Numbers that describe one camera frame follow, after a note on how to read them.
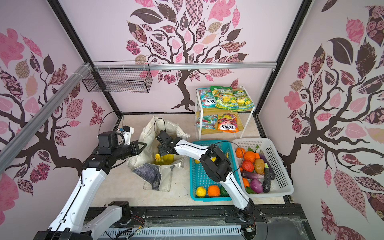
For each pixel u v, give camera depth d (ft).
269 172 2.72
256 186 2.55
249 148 3.11
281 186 2.59
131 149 2.14
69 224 1.25
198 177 2.87
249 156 2.95
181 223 2.38
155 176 2.48
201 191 2.54
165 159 2.93
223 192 2.52
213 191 2.49
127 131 2.22
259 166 2.74
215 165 1.80
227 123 2.94
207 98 2.55
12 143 1.69
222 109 2.44
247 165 2.73
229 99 2.47
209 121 2.96
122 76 3.11
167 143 2.38
